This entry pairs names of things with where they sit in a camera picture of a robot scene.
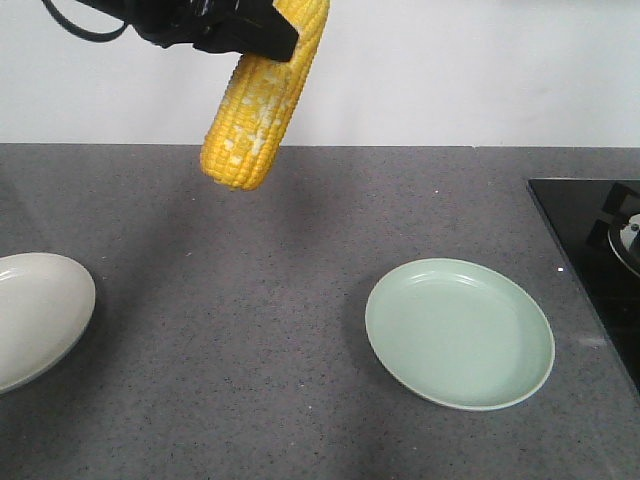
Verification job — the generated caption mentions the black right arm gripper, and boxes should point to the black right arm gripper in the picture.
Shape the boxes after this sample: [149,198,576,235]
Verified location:
[84,0,299,62]

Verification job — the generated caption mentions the black gas stove top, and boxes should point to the black gas stove top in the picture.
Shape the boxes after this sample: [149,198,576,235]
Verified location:
[528,178,639,387]

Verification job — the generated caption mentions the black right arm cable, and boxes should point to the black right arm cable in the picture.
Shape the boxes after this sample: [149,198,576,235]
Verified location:
[42,0,136,44]

